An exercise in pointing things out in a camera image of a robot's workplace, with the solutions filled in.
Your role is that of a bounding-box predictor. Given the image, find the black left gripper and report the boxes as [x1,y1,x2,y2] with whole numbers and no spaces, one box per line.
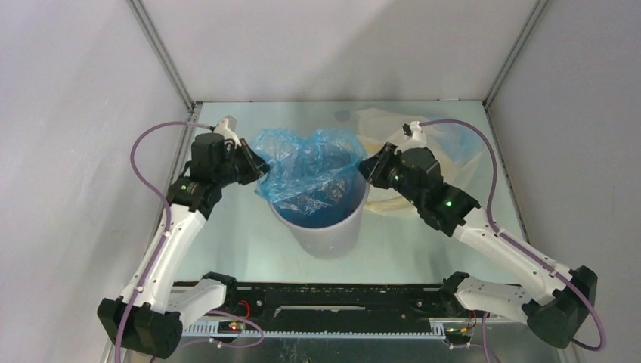
[215,138,274,188]

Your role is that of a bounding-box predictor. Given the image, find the blue translucent trash bag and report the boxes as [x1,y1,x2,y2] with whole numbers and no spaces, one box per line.
[249,127,367,216]

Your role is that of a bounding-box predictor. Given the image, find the grey plastic trash bin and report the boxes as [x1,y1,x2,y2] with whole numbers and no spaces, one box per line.
[269,177,370,259]

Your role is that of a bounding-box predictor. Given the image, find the yellowish translucent trash bag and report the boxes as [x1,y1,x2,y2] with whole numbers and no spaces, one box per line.
[349,108,487,218]

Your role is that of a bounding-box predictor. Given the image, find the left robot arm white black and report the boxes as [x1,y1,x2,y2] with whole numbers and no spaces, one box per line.
[97,131,269,359]

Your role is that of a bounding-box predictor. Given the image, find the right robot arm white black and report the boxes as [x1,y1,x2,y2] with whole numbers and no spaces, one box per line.
[358,143,598,349]

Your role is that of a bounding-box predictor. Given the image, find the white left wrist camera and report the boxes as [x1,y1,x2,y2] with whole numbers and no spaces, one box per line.
[211,115,241,146]

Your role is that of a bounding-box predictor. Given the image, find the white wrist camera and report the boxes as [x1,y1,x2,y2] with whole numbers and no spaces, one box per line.
[211,115,241,146]
[397,121,427,153]

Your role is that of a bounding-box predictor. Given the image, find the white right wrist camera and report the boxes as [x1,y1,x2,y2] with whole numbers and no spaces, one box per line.
[397,121,427,153]

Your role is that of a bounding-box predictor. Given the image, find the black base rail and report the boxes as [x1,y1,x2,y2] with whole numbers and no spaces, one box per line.
[221,282,473,335]

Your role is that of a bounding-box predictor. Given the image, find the aluminium frame front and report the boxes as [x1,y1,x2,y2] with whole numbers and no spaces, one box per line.
[100,283,587,363]

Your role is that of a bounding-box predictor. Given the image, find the left aluminium corner post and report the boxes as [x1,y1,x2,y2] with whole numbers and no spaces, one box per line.
[125,0,195,111]

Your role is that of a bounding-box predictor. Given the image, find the aluminium corner post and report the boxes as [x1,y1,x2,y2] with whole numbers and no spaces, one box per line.
[482,0,551,111]
[125,0,195,111]

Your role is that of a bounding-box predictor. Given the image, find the right aluminium corner post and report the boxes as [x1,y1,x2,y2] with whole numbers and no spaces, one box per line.
[482,0,551,111]

